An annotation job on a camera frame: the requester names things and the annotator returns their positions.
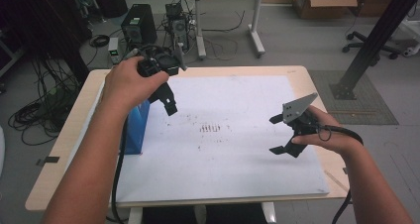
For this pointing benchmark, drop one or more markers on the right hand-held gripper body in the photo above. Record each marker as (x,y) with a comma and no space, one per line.
(298,108)

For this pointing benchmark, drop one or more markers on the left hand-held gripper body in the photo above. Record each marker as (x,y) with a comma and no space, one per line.
(161,62)

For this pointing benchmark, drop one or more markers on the blue cardboard box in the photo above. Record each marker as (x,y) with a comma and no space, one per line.
(137,131)

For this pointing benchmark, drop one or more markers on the person's right hand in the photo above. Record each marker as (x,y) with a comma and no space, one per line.
(330,134)

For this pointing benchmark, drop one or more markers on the person's left hand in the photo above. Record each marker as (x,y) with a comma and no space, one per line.
(128,82)

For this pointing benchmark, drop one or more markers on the grey open computer case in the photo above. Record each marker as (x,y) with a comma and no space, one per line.
(178,29)

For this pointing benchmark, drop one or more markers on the black computer tower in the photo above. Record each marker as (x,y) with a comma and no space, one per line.
(140,29)

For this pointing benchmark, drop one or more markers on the small white device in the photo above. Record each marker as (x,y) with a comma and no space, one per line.
(113,49)

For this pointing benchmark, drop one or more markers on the tan tape strip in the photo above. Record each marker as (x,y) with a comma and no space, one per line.
(335,181)

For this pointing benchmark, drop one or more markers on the grey floor mat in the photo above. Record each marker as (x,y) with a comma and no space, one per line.
(373,108)

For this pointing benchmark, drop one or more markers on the white table mat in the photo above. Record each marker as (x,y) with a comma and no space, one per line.
(214,171)

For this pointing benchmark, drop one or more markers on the black office chair base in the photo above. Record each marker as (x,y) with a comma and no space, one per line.
(358,37)

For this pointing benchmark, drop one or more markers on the open brown cardboard box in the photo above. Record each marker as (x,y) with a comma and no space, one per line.
(327,6)

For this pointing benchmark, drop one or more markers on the person's dark pants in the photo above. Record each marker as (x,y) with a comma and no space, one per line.
(175,215)

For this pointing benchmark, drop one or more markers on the black tape piece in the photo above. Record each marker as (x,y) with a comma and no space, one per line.
(49,160)

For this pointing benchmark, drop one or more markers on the black metal stand post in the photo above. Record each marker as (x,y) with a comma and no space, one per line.
(379,35)

